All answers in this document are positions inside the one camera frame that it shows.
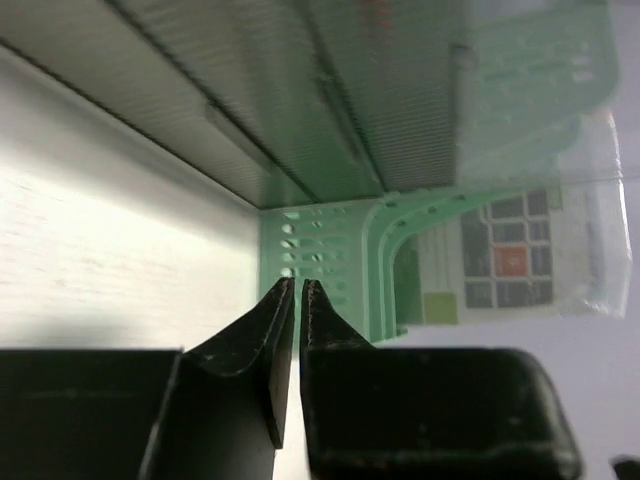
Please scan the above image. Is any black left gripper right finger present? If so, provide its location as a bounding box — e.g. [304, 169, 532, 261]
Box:
[299, 280, 373, 479]

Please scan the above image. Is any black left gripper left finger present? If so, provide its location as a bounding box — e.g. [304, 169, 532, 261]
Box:
[141, 278, 294, 480]

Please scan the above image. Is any clear drawer storage box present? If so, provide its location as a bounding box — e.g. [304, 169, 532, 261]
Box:
[1, 1, 619, 209]

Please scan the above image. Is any mesh document pouch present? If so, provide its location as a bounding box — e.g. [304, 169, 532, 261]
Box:
[394, 111, 633, 333]

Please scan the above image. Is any green file organizer rack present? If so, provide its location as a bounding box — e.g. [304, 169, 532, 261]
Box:
[257, 0, 624, 346]

